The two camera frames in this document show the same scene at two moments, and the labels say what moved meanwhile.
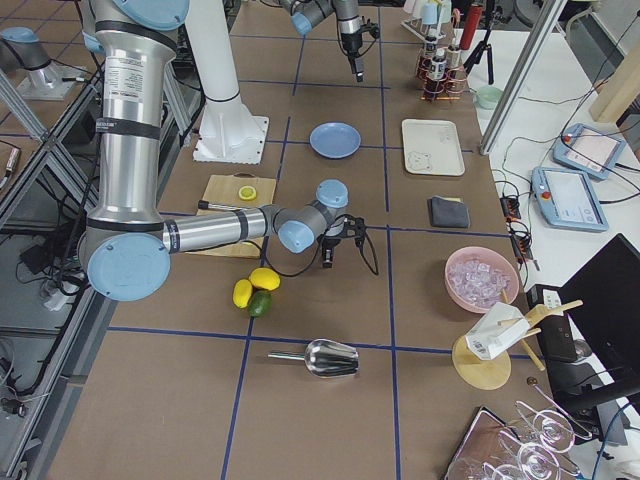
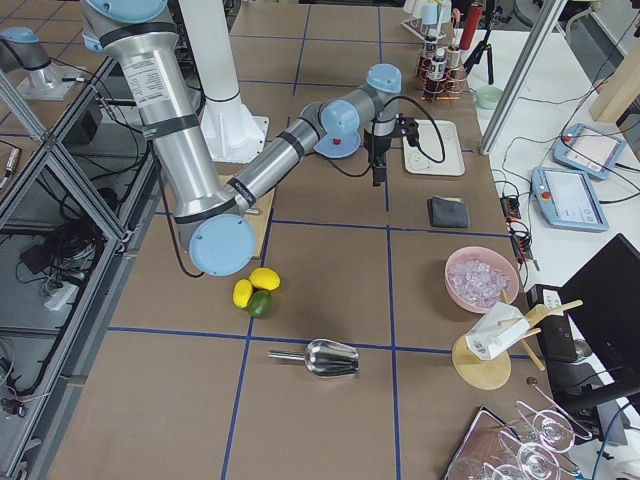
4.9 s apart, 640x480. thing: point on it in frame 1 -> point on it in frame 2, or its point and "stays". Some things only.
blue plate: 334,139 stays
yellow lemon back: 265,278 stays
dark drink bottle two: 439,65 stays
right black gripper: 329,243 -> 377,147
